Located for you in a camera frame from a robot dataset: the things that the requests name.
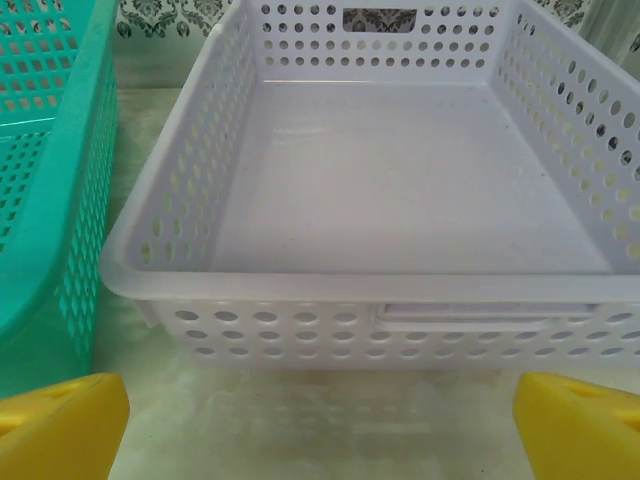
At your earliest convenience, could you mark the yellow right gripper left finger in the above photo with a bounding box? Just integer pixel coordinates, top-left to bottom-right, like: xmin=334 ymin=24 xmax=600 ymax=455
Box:
xmin=0 ymin=373 xmax=131 ymax=480

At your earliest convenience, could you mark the lavender perforated plastic basket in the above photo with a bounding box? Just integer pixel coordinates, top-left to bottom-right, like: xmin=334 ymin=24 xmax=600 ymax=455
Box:
xmin=99 ymin=0 xmax=640 ymax=374

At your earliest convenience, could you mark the teal perforated plastic basket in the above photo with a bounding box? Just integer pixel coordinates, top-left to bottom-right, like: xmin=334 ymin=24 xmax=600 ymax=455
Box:
xmin=0 ymin=0 xmax=121 ymax=401

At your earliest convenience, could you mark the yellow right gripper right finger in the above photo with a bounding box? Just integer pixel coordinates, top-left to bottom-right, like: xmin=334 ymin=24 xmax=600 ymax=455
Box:
xmin=512 ymin=372 xmax=640 ymax=480

